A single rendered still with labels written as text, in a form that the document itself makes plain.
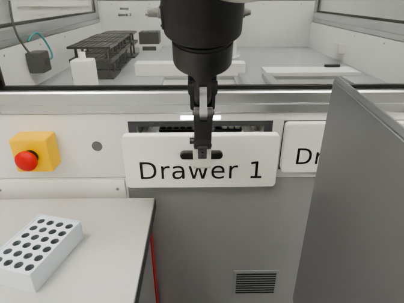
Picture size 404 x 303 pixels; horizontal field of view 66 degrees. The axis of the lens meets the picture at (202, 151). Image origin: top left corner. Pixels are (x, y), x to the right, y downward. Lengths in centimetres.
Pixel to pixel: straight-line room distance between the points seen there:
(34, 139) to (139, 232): 27
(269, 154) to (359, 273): 36
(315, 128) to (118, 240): 43
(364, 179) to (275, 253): 61
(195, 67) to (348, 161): 20
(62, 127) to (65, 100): 6
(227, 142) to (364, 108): 34
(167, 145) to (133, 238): 18
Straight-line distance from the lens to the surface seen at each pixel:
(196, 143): 45
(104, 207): 69
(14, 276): 56
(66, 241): 59
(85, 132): 68
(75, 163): 72
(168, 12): 36
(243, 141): 58
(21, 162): 67
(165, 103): 63
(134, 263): 56
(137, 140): 58
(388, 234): 23
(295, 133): 65
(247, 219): 77
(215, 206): 74
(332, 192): 33
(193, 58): 37
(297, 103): 66
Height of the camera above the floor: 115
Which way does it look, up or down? 26 degrees down
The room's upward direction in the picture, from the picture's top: straight up
